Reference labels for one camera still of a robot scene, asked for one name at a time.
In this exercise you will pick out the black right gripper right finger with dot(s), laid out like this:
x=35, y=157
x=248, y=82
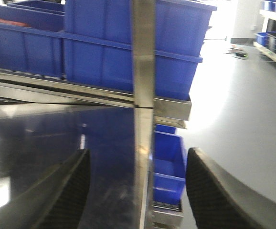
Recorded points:
x=220, y=201

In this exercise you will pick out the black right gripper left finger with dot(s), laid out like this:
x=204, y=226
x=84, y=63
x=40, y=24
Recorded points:
x=56, y=201

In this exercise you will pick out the blue bin under table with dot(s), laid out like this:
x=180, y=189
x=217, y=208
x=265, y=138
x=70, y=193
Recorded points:
x=169, y=168

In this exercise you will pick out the left blue plastic bin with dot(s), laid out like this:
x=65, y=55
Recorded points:
x=37, y=47

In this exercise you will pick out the blue plastic bin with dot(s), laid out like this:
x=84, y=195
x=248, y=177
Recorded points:
x=97, y=43
x=37, y=47

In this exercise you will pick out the right blue plastic bin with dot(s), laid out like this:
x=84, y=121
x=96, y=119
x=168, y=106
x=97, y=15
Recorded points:
x=97, y=43

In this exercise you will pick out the red mesh bag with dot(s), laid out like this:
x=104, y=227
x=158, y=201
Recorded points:
x=8, y=23

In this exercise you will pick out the stainless steel rack frame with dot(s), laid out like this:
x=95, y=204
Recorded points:
x=43, y=123

